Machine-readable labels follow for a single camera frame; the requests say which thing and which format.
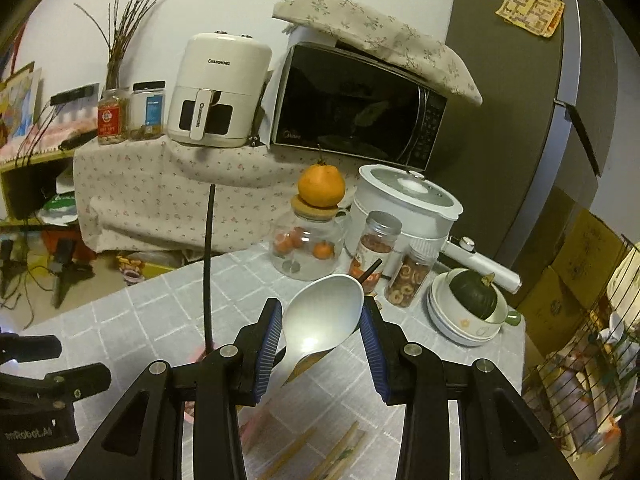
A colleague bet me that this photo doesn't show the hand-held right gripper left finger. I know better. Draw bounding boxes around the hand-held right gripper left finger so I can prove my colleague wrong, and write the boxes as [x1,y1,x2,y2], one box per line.
[65,297,286,480]

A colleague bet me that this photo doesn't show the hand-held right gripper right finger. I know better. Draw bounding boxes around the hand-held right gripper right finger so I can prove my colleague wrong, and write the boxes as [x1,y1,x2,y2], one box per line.
[361,296,576,480]

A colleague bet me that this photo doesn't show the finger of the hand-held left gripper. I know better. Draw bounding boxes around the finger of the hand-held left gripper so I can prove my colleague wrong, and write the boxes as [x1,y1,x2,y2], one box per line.
[0,365,112,403]
[0,332,63,363]

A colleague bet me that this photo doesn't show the white plastic spoon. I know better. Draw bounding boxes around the white plastic spoon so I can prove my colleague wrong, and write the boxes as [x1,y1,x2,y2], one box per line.
[282,274,365,388]

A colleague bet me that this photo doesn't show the black chopstick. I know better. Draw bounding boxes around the black chopstick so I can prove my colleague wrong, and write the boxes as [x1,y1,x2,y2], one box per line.
[202,184,217,353]

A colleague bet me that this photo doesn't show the dried slices jar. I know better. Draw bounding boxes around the dried slices jar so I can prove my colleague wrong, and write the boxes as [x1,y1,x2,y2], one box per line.
[384,242,441,308]

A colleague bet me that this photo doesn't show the glass jar with small oranges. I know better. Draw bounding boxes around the glass jar with small oranges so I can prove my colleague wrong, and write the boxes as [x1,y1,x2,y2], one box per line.
[269,195,351,282]

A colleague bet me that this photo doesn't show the red spice jar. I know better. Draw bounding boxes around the red spice jar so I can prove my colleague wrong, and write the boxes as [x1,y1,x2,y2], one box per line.
[348,211,403,295]

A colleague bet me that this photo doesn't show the grey checked tablecloth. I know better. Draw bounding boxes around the grey checked tablecloth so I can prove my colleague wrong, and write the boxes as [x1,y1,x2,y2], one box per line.
[20,245,528,480]

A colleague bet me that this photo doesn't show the dark green squash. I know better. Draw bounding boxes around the dark green squash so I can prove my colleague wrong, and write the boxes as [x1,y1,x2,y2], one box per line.
[448,270,498,320]

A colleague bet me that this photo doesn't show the green packet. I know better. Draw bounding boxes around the green packet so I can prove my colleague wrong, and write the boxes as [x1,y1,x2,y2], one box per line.
[42,192,78,226]

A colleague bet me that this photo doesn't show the white electric cooking pot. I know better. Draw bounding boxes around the white electric cooking pot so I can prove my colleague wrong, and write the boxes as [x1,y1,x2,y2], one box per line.
[345,164,523,295]

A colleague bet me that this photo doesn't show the large orange fruit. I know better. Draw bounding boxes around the large orange fruit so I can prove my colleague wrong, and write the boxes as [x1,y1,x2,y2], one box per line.
[298,162,347,208]

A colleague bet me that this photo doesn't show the yellow shelf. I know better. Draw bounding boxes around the yellow shelf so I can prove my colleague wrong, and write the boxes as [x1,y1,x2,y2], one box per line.
[0,152,76,221]

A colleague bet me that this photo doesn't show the floral cabinet cloth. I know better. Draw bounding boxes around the floral cabinet cloth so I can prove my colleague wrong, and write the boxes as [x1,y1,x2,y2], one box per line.
[73,137,361,266]

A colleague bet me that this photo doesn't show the cardboard box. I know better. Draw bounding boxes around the cardboard box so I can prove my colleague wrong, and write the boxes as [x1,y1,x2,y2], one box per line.
[515,207,631,356]

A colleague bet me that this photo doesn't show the black microwave oven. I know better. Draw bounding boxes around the black microwave oven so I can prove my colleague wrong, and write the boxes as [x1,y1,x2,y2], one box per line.
[270,27,448,172]

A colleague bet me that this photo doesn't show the red label glass jar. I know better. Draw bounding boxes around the red label glass jar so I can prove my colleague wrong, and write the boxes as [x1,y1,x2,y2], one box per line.
[97,87,132,146]

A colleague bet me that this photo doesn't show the colourful picture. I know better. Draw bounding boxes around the colourful picture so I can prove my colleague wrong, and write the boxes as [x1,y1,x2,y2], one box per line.
[0,62,43,153]

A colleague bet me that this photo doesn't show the black power strip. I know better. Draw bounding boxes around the black power strip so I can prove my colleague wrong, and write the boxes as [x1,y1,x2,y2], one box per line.
[50,82,101,107]

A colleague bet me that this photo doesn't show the napa cabbage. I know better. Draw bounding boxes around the napa cabbage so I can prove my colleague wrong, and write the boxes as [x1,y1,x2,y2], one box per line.
[605,242,640,311]

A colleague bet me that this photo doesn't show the blue label glass jar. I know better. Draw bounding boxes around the blue label glass jar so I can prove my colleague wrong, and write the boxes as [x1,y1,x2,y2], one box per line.
[130,81,167,141]

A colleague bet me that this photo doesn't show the white air fryer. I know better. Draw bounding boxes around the white air fryer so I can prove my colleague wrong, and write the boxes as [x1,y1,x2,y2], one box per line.
[166,32,273,149]

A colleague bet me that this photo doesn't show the grey refrigerator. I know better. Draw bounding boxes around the grey refrigerator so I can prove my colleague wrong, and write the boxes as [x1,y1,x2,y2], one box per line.
[440,0,640,306]

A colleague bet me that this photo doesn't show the dried twigs in vase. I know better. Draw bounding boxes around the dried twigs in vase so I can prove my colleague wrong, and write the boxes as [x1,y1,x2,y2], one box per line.
[74,0,177,92]

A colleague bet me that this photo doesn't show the floral microwave cover cloth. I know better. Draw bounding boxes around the floral microwave cover cloth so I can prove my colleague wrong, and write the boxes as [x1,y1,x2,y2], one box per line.
[272,0,483,106]

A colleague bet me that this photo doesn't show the yellow printed paper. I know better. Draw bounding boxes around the yellow printed paper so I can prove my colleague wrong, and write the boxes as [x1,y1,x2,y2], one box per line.
[495,0,566,38]

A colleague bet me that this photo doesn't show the green handled bowl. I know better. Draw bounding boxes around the green handled bowl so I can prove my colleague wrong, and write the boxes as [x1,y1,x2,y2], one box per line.
[440,267,522,326]

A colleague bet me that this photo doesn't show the black wire rack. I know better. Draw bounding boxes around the black wire rack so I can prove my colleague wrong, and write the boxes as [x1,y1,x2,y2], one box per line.
[522,234,640,466]

